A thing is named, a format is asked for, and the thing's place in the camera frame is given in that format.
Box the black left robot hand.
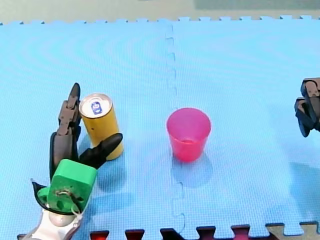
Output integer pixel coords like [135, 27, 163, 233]
[49, 82, 124, 180]

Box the pink plastic cup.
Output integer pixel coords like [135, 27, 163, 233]
[166, 107, 212, 164]

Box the yellow drink can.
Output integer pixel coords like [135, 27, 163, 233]
[78, 93, 124, 161]

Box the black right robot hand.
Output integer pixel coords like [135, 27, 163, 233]
[294, 77, 320, 138]

